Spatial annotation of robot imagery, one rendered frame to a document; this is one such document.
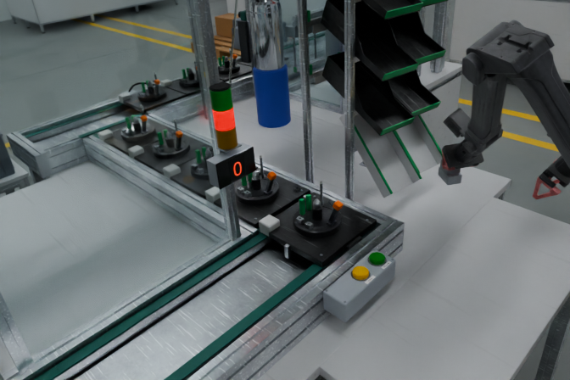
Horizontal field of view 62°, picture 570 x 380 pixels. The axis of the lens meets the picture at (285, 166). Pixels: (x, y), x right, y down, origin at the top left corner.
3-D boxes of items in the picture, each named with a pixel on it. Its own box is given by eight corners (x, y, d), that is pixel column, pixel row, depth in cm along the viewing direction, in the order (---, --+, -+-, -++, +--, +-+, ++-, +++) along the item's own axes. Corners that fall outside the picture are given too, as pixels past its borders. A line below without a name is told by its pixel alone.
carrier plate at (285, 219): (377, 225, 137) (377, 219, 136) (322, 268, 123) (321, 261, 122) (314, 196, 153) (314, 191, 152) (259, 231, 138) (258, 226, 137)
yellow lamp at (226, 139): (242, 144, 119) (239, 125, 116) (226, 151, 116) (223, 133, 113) (229, 138, 122) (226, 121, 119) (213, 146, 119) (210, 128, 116)
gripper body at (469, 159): (440, 148, 136) (450, 137, 129) (474, 142, 137) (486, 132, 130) (447, 169, 134) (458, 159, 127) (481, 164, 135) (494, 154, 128)
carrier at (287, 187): (310, 195, 154) (309, 160, 147) (255, 230, 139) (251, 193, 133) (259, 171, 169) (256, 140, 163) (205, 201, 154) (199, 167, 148)
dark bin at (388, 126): (411, 123, 140) (421, 104, 135) (380, 136, 134) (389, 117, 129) (353, 65, 153) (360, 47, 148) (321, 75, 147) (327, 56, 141)
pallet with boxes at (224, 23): (293, 52, 639) (291, 20, 620) (247, 67, 592) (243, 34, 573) (236, 39, 717) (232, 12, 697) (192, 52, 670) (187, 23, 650)
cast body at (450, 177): (461, 183, 143) (464, 163, 139) (447, 185, 142) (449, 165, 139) (448, 169, 150) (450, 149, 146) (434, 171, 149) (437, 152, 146)
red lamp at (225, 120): (239, 125, 116) (237, 107, 114) (223, 132, 113) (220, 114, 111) (226, 120, 119) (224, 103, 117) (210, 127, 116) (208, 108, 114)
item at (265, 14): (292, 64, 216) (287, -25, 197) (269, 73, 207) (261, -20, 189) (270, 60, 225) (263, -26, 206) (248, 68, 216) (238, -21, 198)
